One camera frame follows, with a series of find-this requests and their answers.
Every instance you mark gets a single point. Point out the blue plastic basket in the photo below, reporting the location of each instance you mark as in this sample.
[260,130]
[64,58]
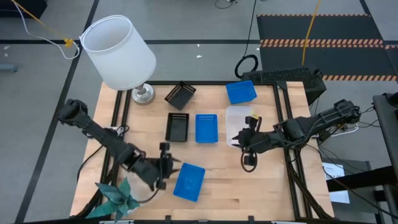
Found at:
[189,183]
[206,129]
[241,92]

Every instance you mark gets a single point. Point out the black plastic basket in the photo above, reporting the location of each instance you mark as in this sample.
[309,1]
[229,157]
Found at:
[180,96]
[177,129]

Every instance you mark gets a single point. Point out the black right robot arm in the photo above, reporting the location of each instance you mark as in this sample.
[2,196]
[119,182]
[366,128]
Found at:
[311,124]

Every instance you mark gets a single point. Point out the black computer case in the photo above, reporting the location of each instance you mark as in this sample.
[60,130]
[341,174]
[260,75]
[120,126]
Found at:
[286,76]

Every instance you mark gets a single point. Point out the black aluminium table frame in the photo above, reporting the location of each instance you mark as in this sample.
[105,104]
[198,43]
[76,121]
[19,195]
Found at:
[202,83]

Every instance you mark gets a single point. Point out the black box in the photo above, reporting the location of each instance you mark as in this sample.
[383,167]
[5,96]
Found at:
[21,7]

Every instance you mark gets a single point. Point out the black metal beam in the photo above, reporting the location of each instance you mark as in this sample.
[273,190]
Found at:
[357,182]

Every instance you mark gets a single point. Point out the black hazard-striped floor mat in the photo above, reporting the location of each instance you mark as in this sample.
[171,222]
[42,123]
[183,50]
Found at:
[342,28]

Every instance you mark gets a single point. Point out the white paper sheet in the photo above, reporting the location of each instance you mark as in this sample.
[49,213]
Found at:
[334,171]

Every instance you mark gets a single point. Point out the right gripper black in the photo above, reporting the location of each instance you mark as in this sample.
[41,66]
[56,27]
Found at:
[255,140]

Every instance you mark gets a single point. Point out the yellow tag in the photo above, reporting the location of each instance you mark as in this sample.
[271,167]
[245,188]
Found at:
[255,116]

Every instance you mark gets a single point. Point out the grey floor object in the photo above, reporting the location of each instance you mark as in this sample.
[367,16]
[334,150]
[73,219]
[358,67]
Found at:
[7,68]

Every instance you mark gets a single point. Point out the white shade silver table lamp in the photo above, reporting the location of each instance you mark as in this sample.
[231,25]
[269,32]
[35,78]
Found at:
[118,53]

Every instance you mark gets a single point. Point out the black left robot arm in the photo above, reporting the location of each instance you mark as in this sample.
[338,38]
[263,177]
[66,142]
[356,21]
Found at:
[102,137]

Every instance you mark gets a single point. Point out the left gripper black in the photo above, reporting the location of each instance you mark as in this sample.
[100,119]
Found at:
[155,169]

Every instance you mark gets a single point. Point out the teal artificial plant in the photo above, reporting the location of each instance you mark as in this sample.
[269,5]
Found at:
[119,199]

